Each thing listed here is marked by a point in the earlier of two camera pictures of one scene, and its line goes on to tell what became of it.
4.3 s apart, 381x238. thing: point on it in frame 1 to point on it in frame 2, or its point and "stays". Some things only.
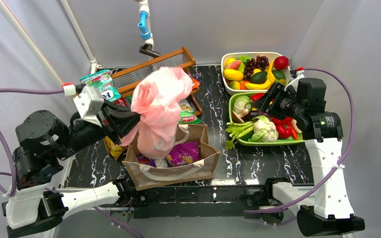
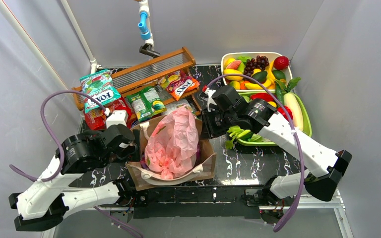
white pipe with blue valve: (144, 25) stays
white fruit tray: (253, 71) stays
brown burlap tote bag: (192, 158) stays
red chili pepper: (255, 96) stays
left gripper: (112, 120) to (135, 144)
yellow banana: (261, 86) stays
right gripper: (276, 99) to (208, 123)
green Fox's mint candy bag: (103, 80) stays
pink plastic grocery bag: (157, 101) to (171, 147)
